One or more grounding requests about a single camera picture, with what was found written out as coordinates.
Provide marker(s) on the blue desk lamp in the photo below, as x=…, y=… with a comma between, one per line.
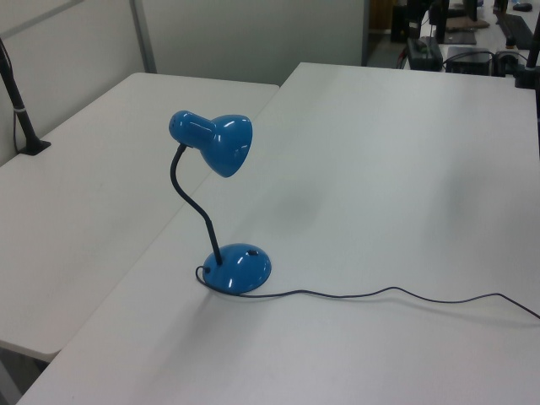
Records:
x=230, y=143

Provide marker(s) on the black camera stand pole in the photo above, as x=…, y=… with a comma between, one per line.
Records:
x=19, y=111

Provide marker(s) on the black keyboard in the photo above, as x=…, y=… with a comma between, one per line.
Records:
x=516, y=27

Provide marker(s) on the black clamp stand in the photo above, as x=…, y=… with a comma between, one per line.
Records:
x=527, y=73

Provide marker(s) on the grey partition frame post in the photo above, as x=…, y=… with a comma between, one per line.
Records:
x=142, y=38

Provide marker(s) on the black power box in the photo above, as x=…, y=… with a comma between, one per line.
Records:
x=424, y=55

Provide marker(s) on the black computer case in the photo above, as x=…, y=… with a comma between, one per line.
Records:
x=470, y=61

